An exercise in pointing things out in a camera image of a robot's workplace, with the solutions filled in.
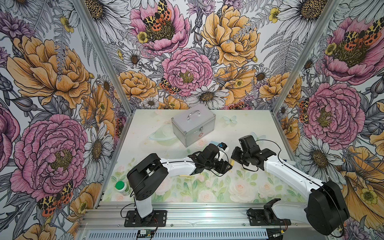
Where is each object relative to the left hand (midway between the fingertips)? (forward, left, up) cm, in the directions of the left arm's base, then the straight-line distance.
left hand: (226, 167), depth 84 cm
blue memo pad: (+22, +4, -8) cm, 24 cm away
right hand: (+4, -3, +2) cm, 6 cm away
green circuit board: (-28, +41, -8) cm, 51 cm away
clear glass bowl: (+29, +38, -8) cm, 49 cm away
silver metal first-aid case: (+27, +18, +8) cm, 33 cm away
